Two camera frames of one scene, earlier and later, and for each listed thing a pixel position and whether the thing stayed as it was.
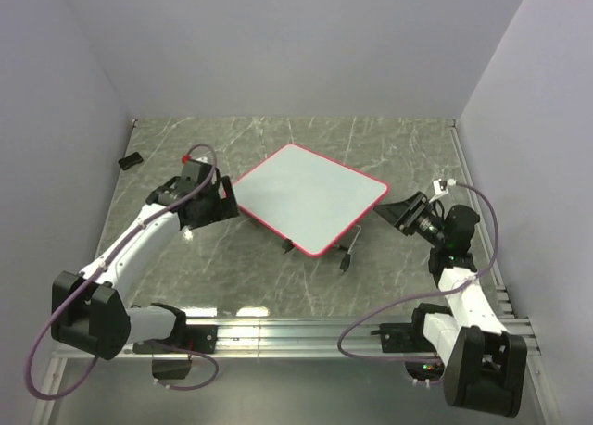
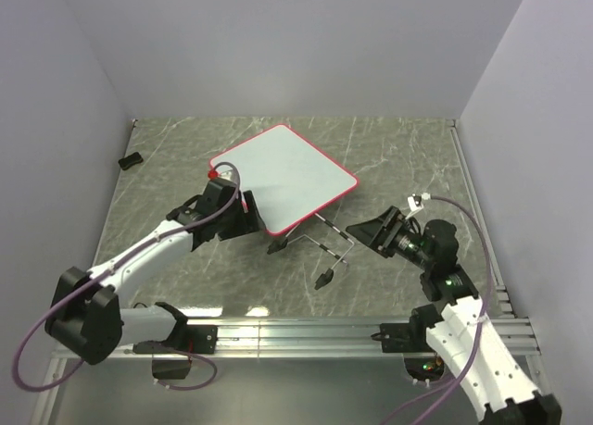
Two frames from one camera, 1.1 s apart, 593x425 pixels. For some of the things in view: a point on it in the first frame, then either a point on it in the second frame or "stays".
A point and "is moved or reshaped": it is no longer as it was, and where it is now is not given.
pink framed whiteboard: (309, 199) is moved or reshaped
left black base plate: (196, 339) stays
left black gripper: (224, 207) -> (245, 227)
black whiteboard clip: (345, 264) -> (324, 279)
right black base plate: (404, 338) stays
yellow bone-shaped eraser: (130, 160) stays
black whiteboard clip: (286, 245) -> (275, 246)
